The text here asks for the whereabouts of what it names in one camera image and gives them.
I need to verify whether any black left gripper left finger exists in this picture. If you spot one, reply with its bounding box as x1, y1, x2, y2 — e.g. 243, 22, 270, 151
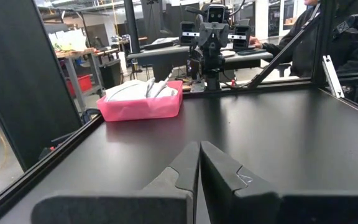
31, 141, 201, 224

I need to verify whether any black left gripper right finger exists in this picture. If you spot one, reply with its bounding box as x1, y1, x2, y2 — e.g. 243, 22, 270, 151
200, 140, 358, 224

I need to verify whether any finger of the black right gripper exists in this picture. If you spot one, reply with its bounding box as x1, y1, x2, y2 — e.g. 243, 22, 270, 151
213, 39, 222, 62
206, 39, 214, 62

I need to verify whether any white towel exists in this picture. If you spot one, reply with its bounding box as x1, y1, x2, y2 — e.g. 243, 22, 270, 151
104, 80, 150, 102

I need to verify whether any pink plastic basket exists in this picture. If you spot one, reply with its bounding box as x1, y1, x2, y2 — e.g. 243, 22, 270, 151
96, 80, 184, 123

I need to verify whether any person's hand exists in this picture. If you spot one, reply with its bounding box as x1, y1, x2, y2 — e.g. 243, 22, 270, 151
248, 36, 263, 50

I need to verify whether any person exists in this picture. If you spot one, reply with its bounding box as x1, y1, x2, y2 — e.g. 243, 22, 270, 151
249, 0, 358, 79

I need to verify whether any red storage bin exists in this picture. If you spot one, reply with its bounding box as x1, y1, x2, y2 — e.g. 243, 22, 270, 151
66, 73, 93, 98

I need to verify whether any wooden top workbench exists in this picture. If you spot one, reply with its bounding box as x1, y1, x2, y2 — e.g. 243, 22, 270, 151
55, 47, 106, 113

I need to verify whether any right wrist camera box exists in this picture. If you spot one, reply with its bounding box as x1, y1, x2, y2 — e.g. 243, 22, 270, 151
208, 4, 227, 24

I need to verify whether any black diagonal frame strut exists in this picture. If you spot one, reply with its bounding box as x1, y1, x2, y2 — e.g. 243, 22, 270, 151
246, 5, 322, 90

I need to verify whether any black aluminium table frame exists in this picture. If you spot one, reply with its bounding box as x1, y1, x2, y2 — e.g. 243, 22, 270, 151
0, 76, 358, 224

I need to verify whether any black vertical frame post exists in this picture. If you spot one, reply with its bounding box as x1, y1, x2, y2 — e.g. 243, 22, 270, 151
310, 0, 337, 84

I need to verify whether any silver metal bracket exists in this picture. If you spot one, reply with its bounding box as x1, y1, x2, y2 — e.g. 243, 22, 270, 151
321, 55, 346, 99

